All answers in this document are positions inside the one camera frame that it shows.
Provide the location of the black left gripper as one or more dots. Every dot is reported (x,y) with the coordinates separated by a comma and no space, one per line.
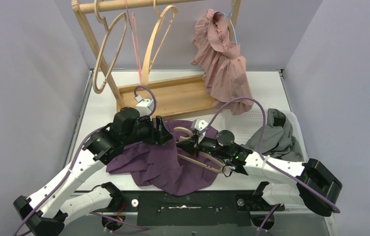
(158,130)

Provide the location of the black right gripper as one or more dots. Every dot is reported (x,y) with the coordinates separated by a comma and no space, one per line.
(192,145)

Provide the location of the purple skirt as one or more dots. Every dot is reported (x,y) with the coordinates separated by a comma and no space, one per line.
(161,167)

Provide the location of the pink pleated skirt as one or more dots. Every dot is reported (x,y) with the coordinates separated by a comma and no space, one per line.
(224,66)

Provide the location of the grey green skirt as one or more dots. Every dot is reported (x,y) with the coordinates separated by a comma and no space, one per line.
(278,140)

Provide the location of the blue wire hanger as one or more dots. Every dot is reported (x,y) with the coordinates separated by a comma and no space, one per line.
(232,17)

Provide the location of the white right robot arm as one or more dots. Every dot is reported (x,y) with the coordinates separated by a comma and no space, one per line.
(308,184)

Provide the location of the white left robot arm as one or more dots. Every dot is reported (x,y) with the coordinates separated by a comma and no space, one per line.
(47,211)

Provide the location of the wooden hanger rack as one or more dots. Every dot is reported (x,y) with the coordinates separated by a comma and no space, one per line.
(179,97)

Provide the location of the white plastic basket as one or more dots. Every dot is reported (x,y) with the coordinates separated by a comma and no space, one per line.
(245,125)

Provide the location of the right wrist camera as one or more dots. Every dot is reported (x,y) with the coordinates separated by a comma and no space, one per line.
(199,127)

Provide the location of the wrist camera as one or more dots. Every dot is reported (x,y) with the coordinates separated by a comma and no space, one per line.
(145,106)
(199,127)

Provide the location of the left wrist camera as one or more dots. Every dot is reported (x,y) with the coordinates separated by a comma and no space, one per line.
(145,106)

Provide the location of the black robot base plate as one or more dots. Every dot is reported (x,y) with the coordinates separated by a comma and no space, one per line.
(201,208)

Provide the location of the pink wire hanger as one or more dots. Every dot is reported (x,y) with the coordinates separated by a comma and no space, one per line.
(133,28)

